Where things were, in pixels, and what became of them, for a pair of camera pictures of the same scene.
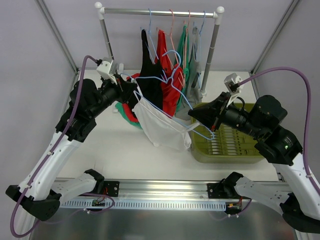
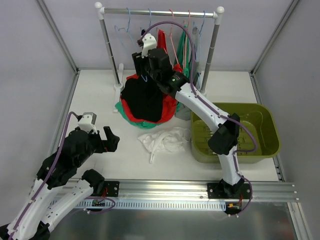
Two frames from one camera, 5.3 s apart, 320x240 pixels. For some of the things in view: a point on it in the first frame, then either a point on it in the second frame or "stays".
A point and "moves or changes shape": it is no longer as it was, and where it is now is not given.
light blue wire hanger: x=175 y=66 -> x=127 y=30
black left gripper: x=122 y=89 -> x=102 y=144
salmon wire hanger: x=185 y=36 stays
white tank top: x=162 y=130 moves or changes shape
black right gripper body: x=219 y=111 -> x=139 y=63
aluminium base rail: x=148 y=190 stays
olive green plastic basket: x=222 y=145 stays
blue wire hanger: x=199 y=75 stays
